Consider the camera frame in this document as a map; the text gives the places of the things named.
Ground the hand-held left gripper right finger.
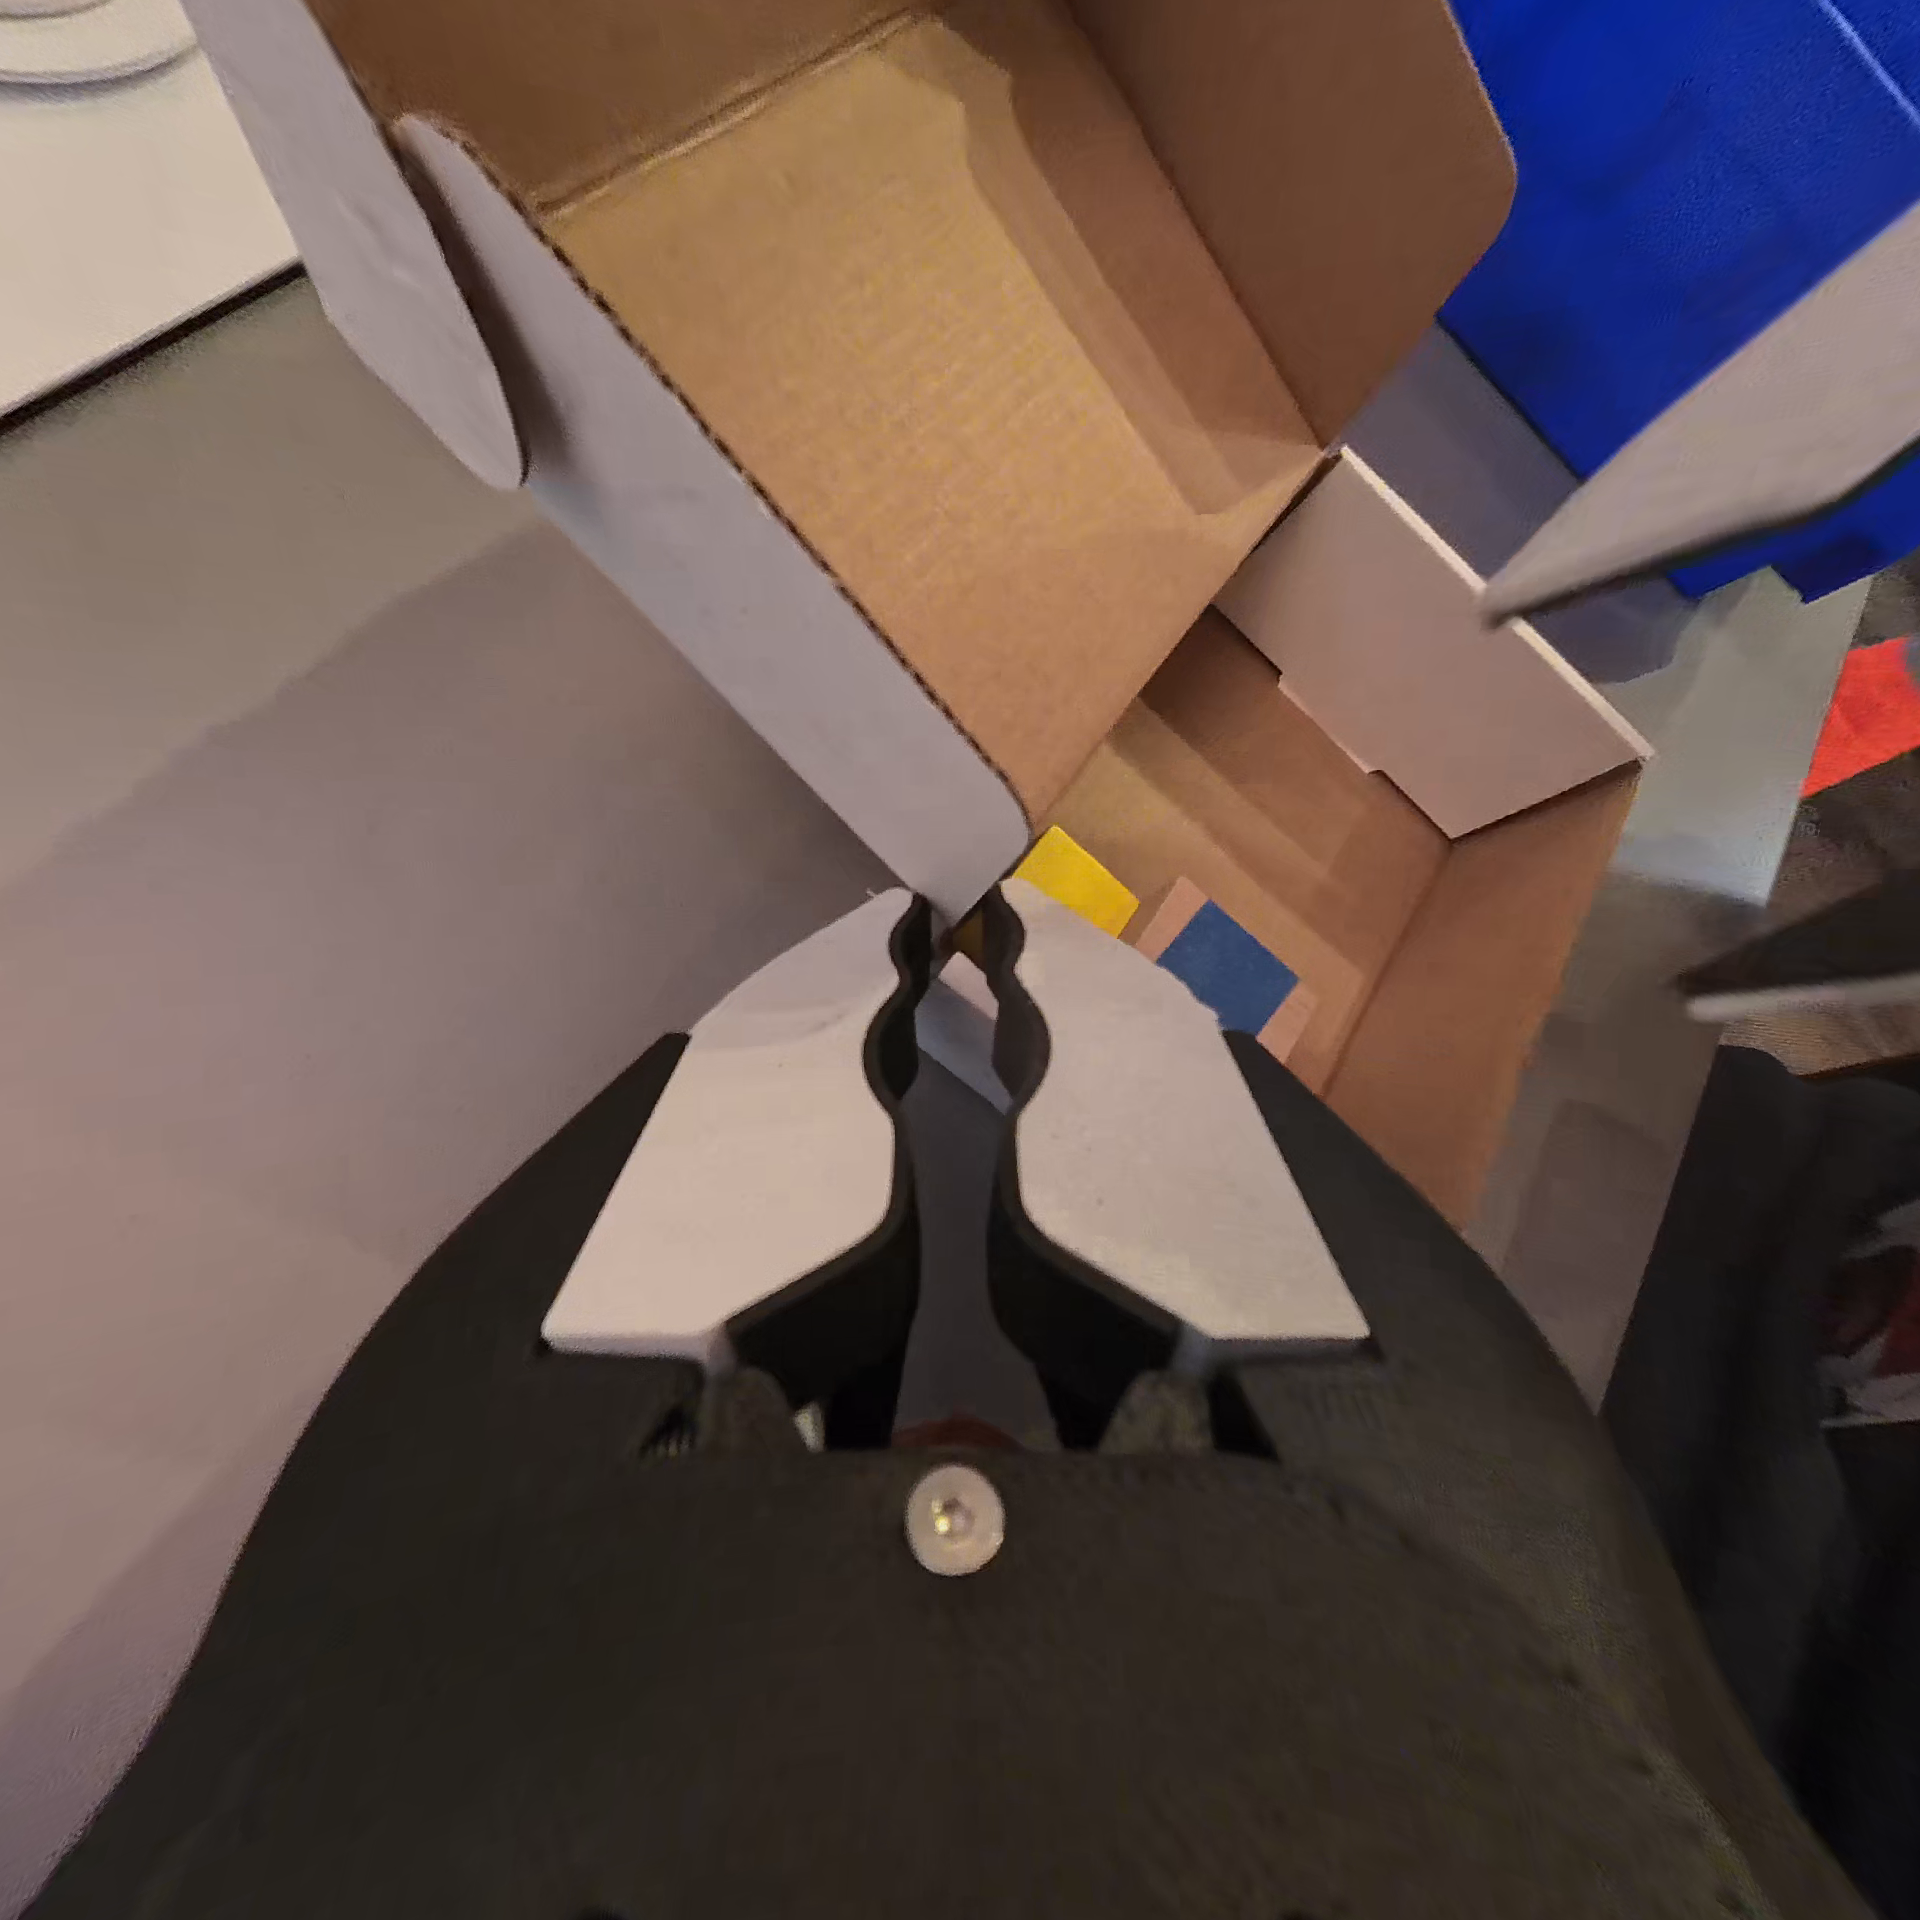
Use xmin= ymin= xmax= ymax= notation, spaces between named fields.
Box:
xmin=979 ymin=877 xmax=1371 ymax=1383

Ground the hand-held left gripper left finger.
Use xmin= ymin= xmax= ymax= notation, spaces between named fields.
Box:
xmin=539 ymin=886 xmax=926 ymax=1375

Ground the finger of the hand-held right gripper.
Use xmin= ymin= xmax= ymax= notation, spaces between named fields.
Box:
xmin=1475 ymin=194 xmax=1920 ymax=628
xmin=1671 ymin=882 xmax=1920 ymax=1028

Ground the blue cube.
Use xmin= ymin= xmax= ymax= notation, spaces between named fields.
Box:
xmin=1154 ymin=901 xmax=1301 ymax=1038

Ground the blue plastic bin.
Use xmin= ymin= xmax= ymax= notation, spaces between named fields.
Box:
xmin=1430 ymin=0 xmax=1920 ymax=606

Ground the yellow cube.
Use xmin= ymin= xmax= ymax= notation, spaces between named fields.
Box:
xmin=1013 ymin=824 xmax=1143 ymax=941

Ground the white cardboard box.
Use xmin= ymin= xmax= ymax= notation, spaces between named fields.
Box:
xmin=181 ymin=0 xmax=1654 ymax=1235

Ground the red bag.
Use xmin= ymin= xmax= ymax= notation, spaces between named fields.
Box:
xmin=1798 ymin=637 xmax=1920 ymax=799

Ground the person's dark clothing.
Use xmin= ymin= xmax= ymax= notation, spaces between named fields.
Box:
xmin=1597 ymin=1042 xmax=1920 ymax=1920

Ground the clear acrylic stand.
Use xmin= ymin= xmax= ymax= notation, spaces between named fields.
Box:
xmin=0 ymin=0 xmax=200 ymax=86

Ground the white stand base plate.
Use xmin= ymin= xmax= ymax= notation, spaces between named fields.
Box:
xmin=0 ymin=0 xmax=304 ymax=426

